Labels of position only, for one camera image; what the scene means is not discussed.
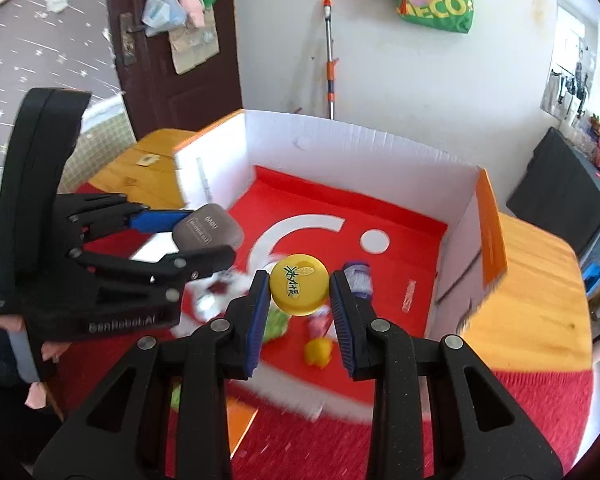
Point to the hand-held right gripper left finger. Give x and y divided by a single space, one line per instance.
257 330

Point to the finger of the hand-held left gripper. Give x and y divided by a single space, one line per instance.
195 262
155 220

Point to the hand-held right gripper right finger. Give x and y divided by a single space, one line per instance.
342 330

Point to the brown rounded case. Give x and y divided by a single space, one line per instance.
215 227

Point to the small purple bottle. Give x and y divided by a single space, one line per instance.
359 280

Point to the yellow round lid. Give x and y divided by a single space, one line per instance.
300 285

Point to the white cardboard box orange rim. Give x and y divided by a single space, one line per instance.
355 150

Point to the person's left hand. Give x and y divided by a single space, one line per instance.
5 322

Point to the white and red fluffy cloth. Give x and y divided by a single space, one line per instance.
205 305

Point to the small white tag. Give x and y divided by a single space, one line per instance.
148 160

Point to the white grid-patterned panel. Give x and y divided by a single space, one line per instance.
105 145

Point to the red paper bag white logo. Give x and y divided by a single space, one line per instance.
405 240

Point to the dark brown door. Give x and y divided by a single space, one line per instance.
155 90

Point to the wooden table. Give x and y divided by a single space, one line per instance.
535 280

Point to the red knitted mat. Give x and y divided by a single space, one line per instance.
530 410

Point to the hanging translucent plastic bag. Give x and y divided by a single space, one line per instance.
162 10

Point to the blue box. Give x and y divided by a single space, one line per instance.
593 276

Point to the wall poster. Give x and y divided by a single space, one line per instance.
567 85

